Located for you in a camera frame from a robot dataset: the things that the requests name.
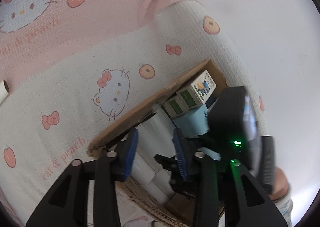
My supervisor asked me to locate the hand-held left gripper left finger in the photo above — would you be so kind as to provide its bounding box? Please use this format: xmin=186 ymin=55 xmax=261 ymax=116
xmin=25 ymin=128 xmax=139 ymax=227

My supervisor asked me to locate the brown cardboard box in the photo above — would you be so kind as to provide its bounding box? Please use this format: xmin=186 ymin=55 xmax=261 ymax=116
xmin=87 ymin=59 xmax=229 ymax=227

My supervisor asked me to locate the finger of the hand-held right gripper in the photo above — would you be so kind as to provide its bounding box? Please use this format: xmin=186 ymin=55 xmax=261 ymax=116
xmin=169 ymin=174 xmax=198 ymax=199
xmin=154 ymin=153 xmax=182 ymax=177

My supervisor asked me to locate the green and white cartoon carton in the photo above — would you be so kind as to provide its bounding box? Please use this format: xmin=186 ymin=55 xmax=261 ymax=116
xmin=176 ymin=69 xmax=217 ymax=112

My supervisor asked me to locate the light blue carton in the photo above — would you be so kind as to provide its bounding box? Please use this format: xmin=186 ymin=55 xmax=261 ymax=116
xmin=172 ymin=106 xmax=213 ymax=138

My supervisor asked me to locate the pink cat print blanket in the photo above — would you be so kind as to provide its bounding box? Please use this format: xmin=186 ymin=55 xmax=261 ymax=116
xmin=0 ymin=0 xmax=265 ymax=227

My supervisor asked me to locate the small green carton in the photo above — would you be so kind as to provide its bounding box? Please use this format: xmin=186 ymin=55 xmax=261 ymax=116
xmin=161 ymin=96 xmax=190 ymax=119

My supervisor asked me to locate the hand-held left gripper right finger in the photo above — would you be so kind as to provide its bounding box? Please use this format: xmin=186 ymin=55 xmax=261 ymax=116
xmin=172 ymin=128 xmax=287 ymax=227

